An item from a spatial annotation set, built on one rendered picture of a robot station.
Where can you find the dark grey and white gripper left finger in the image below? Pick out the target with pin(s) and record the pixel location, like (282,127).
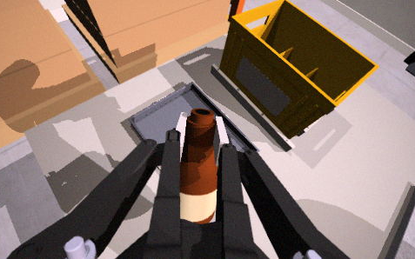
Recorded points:
(88,229)

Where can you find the brown glass bottle with cream label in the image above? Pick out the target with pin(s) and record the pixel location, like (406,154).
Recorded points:
(198,171)

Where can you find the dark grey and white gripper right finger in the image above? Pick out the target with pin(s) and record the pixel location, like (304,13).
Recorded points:
(290,231)

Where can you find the dark olive open-top crate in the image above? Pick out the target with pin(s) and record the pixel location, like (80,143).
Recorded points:
(270,65)

